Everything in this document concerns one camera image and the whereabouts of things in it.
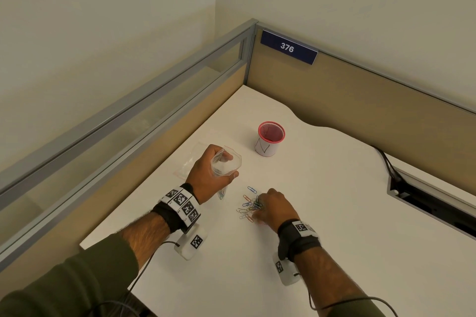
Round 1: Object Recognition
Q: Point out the blue number sign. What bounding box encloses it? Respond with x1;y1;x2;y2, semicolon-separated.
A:
260;29;319;65

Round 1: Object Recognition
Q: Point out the grey-framed glass partition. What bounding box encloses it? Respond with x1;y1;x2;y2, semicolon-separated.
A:
0;18;259;273

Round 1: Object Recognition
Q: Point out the person's left hand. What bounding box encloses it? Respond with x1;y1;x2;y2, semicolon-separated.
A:
184;144;239;205

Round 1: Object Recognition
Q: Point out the pile of coloured paper clips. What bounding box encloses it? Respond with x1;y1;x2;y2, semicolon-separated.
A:
236;186;267;223

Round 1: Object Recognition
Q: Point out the black desk cable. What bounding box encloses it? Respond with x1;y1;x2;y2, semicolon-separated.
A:
371;146;404;184

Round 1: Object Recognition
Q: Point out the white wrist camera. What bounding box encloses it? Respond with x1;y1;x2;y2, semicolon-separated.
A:
174;229;206;261
273;252;300;287

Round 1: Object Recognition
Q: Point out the person's right forearm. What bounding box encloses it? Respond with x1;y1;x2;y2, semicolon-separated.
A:
294;244;369;306

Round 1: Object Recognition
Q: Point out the clear plastic bag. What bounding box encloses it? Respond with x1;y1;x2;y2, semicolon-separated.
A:
210;146;242;201

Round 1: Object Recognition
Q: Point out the person's right hand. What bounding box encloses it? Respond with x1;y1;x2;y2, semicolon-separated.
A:
254;188;300;234

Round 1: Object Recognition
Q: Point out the flat spare clear bag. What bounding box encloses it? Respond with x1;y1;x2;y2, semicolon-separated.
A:
175;141;207;176

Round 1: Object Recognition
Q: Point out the olive green left sleeve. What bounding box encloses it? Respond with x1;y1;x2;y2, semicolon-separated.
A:
0;233;157;317

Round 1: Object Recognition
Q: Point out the person's left forearm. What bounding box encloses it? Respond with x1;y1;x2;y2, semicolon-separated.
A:
119;211;172;269

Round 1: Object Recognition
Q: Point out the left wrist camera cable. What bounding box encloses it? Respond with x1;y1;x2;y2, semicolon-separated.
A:
128;240;181;317

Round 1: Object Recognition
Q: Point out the red-rimmed white paper cup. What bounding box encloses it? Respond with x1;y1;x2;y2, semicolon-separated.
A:
254;121;286;157

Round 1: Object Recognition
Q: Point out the beige partition panel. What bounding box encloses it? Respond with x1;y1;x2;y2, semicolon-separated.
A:
243;22;476;195

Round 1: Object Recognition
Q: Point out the olive green right sleeve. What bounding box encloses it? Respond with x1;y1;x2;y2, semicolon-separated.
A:
323;296;387;317

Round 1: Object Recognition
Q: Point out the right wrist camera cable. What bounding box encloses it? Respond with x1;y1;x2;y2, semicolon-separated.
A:
294;274;401;317

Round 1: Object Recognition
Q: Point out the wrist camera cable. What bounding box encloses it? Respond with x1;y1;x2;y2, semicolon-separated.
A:
294;274;401;317
128;240;181;317

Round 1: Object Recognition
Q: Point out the olive green sleeve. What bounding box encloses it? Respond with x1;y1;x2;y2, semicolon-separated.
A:
323;296;387;317
0;233;157;317

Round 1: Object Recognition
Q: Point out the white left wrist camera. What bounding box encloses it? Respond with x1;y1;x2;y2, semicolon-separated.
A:
174;229;206;261

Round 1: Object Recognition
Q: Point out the left marker wristband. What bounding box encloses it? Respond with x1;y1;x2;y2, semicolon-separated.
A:
151;183;203;234

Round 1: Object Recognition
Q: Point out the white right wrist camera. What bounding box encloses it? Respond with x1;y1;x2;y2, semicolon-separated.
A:
273;252;300;287

